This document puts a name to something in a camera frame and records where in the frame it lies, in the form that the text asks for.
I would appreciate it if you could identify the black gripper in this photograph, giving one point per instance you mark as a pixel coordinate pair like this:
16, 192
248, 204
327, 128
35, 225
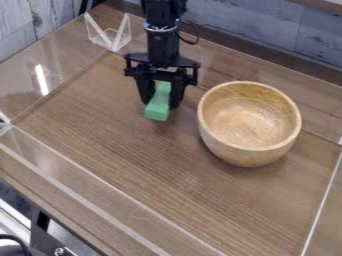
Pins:
142, 69

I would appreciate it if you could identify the green rectangular stick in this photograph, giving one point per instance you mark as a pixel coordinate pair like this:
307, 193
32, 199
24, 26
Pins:
158, 108

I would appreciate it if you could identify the wooden bowl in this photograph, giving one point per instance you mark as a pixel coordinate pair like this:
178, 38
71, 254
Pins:
248, 123

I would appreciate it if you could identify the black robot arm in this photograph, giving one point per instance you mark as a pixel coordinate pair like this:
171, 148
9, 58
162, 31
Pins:
162, 63

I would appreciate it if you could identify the clear acrylic corner bracket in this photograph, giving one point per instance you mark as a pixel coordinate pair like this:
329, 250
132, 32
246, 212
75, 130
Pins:
110, 38

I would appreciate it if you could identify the clear acrylic front wall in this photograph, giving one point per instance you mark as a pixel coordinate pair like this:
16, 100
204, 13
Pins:
116, 224

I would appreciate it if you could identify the black table leg bracket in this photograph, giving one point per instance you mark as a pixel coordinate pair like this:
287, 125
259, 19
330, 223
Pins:
41, 240

